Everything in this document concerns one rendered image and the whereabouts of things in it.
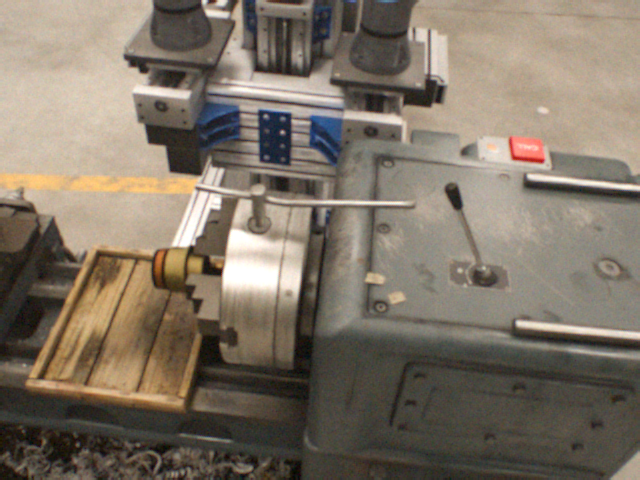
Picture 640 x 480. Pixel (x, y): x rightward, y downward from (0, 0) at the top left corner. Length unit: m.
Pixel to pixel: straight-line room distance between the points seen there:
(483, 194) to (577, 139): 2.51
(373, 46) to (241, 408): 0.85
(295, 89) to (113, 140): 1.78
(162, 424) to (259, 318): 0.45
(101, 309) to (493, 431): 0.81
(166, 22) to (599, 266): 1.08
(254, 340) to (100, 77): 2.86
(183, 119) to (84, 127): 1.87
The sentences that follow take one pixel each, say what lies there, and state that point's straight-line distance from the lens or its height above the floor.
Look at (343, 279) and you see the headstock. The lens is 0.91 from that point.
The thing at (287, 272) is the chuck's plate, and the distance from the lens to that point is 0.96.
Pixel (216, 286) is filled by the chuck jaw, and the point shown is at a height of 1.11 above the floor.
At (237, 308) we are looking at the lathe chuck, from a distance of 0.98.
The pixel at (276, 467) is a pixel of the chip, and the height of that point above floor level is 0.56.
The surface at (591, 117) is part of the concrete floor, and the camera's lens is 3.79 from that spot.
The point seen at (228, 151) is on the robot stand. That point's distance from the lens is 1.73.
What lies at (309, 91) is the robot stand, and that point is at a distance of 1.59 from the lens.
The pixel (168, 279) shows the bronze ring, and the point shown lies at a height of 1.09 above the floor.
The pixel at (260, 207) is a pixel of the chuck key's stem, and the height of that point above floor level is 1.29.
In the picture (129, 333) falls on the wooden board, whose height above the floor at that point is 0.89.
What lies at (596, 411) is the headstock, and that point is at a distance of 1.07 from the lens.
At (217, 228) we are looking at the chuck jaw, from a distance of 1.11.
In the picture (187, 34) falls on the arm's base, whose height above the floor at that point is 1.20.
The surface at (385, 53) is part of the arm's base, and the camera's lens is 1.49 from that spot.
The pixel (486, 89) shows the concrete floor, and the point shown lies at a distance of 3.76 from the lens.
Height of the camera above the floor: 1.95
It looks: 47 degrees down
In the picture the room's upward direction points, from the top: 5 degrees clockwise
